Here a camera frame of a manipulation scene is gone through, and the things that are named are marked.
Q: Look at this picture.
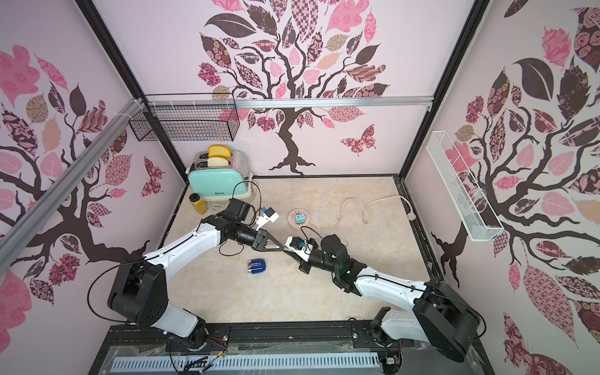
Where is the yellow toast slice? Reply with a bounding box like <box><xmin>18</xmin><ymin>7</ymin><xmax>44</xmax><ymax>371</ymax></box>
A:
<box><xmin>208</xmin><ymin>145</ymin><xmax>232</xmax><ymax>159</ymax></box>

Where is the yellow bottle black cap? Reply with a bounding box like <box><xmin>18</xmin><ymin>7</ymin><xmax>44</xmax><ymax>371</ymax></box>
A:
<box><xmin>188</xmin><ymin>193</ymin><xmax>208</xmax><ymax>215</ymax></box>

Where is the blue electric shaver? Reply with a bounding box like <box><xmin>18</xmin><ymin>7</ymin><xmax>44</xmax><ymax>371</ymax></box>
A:
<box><xmin>247</xmin><ymin>259</ymin><xmax>267</xmax><ymax>274</ymax></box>

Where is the white USB charging cable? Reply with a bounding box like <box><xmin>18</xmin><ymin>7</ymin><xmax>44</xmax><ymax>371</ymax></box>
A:
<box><xmin>304</xmin><ymin>215</ymin><xmax>329</xmax><ymax>240</ymax></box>

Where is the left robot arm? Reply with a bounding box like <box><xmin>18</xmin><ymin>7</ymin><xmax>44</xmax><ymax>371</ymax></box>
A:
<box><xmin>107</xmin><ymin>198</ymin><xmax>284</xmax><ymax>349</ymax></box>

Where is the teal USB charger adapter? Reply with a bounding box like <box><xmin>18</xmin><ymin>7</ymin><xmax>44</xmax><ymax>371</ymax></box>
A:
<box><xmin>295</xmin><ymin>212</ymin><xmax>307</xmax><ymax>225</ymax></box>

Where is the pink round power strip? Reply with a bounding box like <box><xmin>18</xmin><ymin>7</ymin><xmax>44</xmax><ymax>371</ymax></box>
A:
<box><xmin>287</xmin><ymin>209</ymin><xmax>310</xmax><ymax>231</ymax></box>

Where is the left aluminium frame bar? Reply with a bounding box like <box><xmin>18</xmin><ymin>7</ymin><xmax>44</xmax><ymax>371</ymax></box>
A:
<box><xmin>1</xmin><ymin>98</ymin><xmax>142</xmax><ymax>273</ymax></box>

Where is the mint green toaster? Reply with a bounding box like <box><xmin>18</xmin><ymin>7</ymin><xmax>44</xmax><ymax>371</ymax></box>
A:
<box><xmin>187</xmin><ymin>150</ymin><xmax>253</xmax><ymax>203</ymax></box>

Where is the power strip white cord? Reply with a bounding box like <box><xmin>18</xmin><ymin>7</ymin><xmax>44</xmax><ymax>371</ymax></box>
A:
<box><xmin>306</xmin><ymin>194</ymin><xmax>417</xmax><ymax>231</ymax></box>

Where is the aluminium frame bar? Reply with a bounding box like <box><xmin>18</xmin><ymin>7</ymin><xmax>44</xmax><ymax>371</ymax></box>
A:
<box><xmin>1</xmin><ymin>98</ymin><xmax>142</xmax><ymax>273</ymax></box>
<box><xmin>148</xmin><ymin>96</ymin><xmax>434</xmax><ymax>109</ymax></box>

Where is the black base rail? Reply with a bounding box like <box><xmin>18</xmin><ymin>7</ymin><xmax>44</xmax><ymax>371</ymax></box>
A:
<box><xmin>89</xmin><ymin>319</ymin><xmax>494</xmax><ymax>374</ymax></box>

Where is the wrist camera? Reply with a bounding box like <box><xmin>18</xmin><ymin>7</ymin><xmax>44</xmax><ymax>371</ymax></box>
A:
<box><xmin>256</xmin><ymin>207</ymin><xmax>279</xmax><ymax>230</ymax></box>
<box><xmin>285</xmin><ymin>236</ymin><xmax>318</xmax><ymax>256</ymax></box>

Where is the white slotted cable duct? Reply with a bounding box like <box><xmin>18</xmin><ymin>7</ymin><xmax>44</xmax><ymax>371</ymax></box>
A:
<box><xmin>103</xmin><ymin>352</ymin><xmax>381</xmax><ymax>374</ymax></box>

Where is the pale toast slice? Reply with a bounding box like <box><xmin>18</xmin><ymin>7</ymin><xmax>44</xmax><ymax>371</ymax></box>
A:
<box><xmin>207</xmin><ymin>156</ymin><xmax>230</xmax><ymax>168</ymax></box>

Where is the toaster white cord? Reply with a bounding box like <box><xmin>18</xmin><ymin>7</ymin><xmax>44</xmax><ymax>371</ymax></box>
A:
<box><xmin>207</xmin><ymin>180</ymin><xmax>259</xmax><ymax>213</ymax></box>

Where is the white wire shelf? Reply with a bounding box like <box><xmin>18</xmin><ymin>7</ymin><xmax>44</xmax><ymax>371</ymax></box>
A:
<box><xmin>426</xmin><ymin>131</ymin><xmax>505</xmax><ymax>242</ymax></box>

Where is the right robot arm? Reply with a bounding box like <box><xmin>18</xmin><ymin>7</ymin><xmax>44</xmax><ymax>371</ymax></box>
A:
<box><xmin>282</xmin><ymin>234</ymin><xmax>484</xmax><ymax>363</ymax></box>

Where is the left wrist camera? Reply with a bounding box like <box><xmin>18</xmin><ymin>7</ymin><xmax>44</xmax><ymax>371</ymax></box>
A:
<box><xmin>256</xmin><ymin>207</ymin><xmax>279</xmax><ymax>230</ymax></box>

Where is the back aluminium frame bar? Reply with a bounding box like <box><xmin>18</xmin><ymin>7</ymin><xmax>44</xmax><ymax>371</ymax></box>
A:
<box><xmin>148</xmin><ymin>96</ymin><xmax>434</xmax><ymax>109</ymax></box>

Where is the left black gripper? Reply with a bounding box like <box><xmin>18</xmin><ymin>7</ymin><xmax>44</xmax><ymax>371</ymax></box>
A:
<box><xmin>231</xmin><ymin>222</ymin><xmax>284</xmax><ymax>253</ymax></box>

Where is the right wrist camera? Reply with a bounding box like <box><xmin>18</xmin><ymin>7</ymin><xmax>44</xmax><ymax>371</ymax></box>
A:
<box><xmin>285</xmin><ymin>236</ymin><xmax>318</xmax><ymax>256</ymax></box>

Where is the black wire basket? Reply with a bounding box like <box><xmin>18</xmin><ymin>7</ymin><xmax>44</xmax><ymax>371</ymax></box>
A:
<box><xmin>128</xmin><ymin>92</ymin><xmax>241</xmax><ymax>142</ymax></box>

